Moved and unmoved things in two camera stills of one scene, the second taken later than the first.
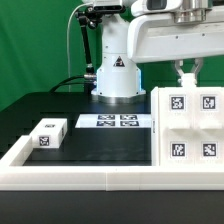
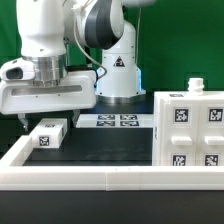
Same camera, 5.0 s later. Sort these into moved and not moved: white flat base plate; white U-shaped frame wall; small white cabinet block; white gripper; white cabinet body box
Moved: white gripper
Not moved: white U-shaped frame wall; small white cabinet block; white flat base plate; white cabinet body box
